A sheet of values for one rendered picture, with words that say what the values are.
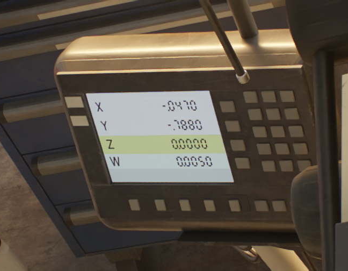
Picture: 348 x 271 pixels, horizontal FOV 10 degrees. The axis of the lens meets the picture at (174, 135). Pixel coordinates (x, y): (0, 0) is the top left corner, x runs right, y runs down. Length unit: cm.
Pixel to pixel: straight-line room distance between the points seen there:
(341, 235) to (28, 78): 224
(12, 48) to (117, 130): 102
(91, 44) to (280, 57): 25
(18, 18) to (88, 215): 49
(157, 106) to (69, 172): 130
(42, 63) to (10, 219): 82
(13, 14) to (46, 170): 37
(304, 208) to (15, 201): 273
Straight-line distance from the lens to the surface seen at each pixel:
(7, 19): 325
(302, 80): 215
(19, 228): 408
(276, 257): 244
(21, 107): 341
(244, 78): 159
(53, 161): 350
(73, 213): 360
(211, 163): 226
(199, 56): 221
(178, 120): 225
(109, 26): 323
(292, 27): 140
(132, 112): 227
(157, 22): 320
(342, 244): 115
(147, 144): 228
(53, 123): 345
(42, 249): 401
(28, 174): 356
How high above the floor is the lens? 274
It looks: 42 degrees down
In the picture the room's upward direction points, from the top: 30 degrees counter-clockwise
